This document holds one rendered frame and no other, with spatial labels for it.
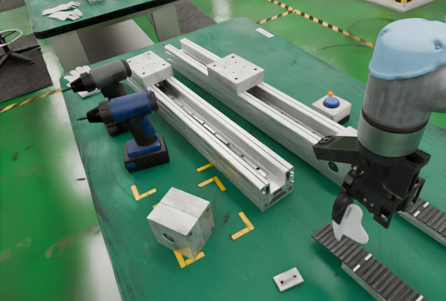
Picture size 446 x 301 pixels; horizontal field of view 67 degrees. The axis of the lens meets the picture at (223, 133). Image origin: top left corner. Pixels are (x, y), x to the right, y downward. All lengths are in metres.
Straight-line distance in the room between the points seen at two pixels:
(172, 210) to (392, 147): 0.45
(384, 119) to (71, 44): 2.07
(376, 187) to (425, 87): 0.17
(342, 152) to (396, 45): 0.20
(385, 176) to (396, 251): 0.31
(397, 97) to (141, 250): 0.61
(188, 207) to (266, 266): 0.20
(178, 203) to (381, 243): 0.43
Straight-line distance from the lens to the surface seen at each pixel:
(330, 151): 0.55
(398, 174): 0.49
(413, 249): 0.81
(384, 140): 0.45
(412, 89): 0.40
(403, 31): 0.41
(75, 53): 2.33
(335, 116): 0.99
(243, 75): 1.03
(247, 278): 0.73
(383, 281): 0.72
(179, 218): 0.71
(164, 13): 2.38
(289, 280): 0.72
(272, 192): 0.79
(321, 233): 0.75
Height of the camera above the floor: 1.43
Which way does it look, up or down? 40 degrees down
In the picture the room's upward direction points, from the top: 9 degrees counter-clockwise
